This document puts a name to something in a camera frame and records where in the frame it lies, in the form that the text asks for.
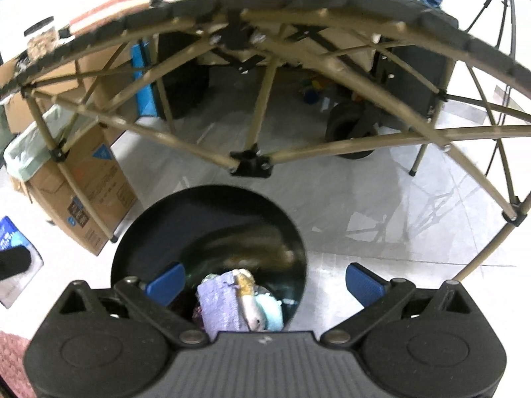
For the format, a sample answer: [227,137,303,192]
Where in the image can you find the black wagon wheel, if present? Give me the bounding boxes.
[326,103,380,160]

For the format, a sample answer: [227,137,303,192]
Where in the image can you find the cardboard box with blue label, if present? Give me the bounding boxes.
[25,126,138,256]

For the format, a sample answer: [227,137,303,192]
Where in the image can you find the blue board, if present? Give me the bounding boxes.
[130,41,160,117]

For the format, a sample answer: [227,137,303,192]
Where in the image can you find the yellow fuzzy toy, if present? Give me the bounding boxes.
[232,269,255,298]

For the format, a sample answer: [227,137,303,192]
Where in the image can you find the clear snack jar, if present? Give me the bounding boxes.
[24,16,59,59]

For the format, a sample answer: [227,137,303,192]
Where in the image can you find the tan folding camping table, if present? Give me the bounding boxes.
[0,0,531,283]

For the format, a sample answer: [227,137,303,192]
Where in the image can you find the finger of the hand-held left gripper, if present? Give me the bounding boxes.
[0,246,33,281]

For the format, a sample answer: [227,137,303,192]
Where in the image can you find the black tripod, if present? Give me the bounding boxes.
[467,0,519,175]

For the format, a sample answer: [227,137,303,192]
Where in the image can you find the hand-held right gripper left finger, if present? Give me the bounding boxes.
[49,262,210,348]

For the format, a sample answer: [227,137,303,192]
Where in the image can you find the pink brown striped box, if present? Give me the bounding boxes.
[68,0,151,34]

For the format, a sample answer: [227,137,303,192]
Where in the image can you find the pale green bin liner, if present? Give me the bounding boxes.
[3,105,86,183]

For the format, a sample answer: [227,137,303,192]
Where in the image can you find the blue and white packet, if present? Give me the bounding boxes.
[0,216,44,309]

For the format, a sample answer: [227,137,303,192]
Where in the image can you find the black round trash bin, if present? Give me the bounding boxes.
[111,185,310,333]

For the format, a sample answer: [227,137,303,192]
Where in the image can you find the large open cardboard box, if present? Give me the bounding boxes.
[0,62,48,133]

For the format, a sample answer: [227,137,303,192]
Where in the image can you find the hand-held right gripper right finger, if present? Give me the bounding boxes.
[319,262,483,349]

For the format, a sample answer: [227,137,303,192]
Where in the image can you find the black folding wagon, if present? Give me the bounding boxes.
[158,17,459,122]

